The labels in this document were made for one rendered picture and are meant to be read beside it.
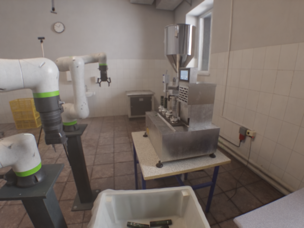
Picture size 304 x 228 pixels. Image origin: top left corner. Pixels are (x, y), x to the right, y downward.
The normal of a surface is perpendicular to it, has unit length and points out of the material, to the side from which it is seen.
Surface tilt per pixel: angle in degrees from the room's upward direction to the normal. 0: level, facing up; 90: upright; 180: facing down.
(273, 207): 0
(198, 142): 90
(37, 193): 0
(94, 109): 90
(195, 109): 90
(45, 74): 96
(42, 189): 0
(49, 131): 99
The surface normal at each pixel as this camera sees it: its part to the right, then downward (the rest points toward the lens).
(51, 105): 0.80, 0.17
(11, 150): 0.67, 0.08
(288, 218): 0.00, -0.96
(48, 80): 0.80, 0.36
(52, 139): 0.20, 0.28
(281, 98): -0.97, 0.07
